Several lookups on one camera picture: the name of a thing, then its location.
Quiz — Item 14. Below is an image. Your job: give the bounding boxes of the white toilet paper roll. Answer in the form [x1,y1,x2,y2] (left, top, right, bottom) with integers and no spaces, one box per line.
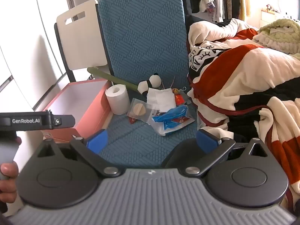
[105,84,131,115]

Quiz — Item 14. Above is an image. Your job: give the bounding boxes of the blue textured mattress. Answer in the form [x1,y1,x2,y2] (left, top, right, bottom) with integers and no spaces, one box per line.
[97,0,200,169]

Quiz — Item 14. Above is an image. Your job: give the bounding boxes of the green plush stick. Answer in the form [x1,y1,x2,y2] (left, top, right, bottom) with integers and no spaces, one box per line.
[87,67,144,93]

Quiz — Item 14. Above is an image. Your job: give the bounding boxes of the pink cardboard box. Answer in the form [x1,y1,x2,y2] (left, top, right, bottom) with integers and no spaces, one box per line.
[43,79,113,144]

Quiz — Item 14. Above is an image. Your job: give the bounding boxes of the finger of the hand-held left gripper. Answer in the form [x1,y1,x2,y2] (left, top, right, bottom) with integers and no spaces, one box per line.
[53,115,76,128]

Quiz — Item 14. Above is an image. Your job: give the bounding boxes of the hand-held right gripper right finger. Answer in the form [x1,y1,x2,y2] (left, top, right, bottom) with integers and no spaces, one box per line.
[184,128,270,177]

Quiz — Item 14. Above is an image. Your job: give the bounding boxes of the clear powder puff packet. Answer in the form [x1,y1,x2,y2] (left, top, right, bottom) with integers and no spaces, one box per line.
[127,98,155,125]

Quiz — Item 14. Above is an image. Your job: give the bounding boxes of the white dresser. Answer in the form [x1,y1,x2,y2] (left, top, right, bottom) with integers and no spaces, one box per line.
[261,4,300,32]

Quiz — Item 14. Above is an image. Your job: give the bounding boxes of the person's left hand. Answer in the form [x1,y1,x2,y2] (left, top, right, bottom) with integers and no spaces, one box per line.
[0,137,22,203]

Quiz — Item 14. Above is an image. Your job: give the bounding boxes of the white gauze packet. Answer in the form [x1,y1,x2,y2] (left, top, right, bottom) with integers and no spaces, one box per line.
[146,87,176,112]

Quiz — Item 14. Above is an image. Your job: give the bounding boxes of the pale green fluffy blanket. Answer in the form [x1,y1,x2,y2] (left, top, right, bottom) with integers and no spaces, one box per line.
[253,19,300,60]

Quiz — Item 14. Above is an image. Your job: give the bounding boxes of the red white black fleece blanket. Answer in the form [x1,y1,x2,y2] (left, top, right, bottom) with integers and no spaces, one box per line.
[186,18,300,214]

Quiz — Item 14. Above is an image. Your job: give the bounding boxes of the white wardrobe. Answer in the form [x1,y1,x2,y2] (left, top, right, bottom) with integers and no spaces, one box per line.
[0,0,78,113]

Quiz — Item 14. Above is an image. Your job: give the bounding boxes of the panda plush toy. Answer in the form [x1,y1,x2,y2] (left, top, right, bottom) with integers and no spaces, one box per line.
[137,74,162,96]

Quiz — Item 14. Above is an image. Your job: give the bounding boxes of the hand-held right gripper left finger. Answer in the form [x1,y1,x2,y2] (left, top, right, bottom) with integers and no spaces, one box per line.
[33,129,122,178]

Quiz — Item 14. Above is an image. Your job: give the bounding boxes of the small red orange packet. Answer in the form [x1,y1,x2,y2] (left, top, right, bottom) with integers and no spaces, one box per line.
[172,87,188,106]

